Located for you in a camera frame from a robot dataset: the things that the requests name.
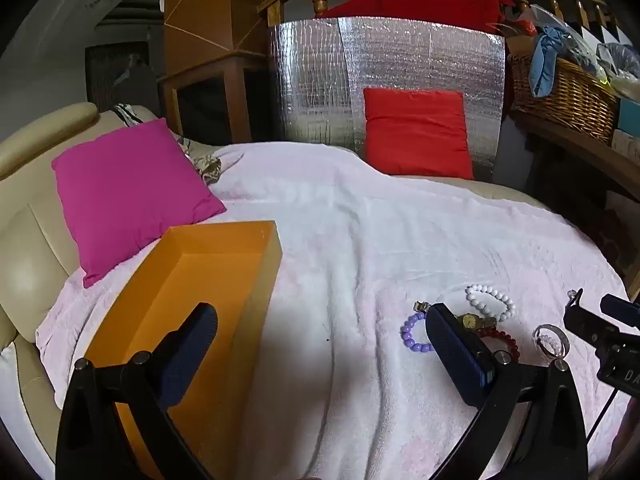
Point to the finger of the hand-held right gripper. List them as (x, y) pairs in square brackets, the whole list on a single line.
[(587, 322), (620, 308)]

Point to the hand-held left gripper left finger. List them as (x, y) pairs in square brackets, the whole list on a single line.
[(190, 350)]

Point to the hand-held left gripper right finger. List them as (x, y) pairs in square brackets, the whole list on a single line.
[(457, 350)]

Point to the metal band wristwatch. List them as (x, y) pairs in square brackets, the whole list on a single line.
[(469, 320)]

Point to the orange rectangular box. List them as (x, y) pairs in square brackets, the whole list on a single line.
[(200, 270)]

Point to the pale pink fluffy blanket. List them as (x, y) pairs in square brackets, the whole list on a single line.
[(350, 235)]

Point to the curved wooden shelf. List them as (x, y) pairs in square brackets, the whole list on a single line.
[(575, 145)]

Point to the pink pillow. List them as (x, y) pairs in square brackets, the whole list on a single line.
[(130, 190)]

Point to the patterned grey cloth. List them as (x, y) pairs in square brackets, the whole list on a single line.
[(207, 167)]

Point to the teal cardboard box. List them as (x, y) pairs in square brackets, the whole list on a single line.
[(630, 115)]

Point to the wicker basket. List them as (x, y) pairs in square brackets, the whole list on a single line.
[(565, 100)]

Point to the red pillow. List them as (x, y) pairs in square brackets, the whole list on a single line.
[(417, 130)]

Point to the clear plastic bag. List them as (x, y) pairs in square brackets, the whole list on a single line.
[(617, 62)]

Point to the blue cloth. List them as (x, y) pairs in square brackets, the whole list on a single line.
[(547, 55)]

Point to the dark woven panel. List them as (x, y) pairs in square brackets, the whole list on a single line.
[(120, 75)]

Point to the silver foil insulation sheet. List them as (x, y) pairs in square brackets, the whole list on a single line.
[(400, 55)]

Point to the wooden cabinet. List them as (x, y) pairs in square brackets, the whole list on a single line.
[(210, 10)]

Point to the red cloth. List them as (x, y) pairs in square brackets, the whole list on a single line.
[(425, 0)]

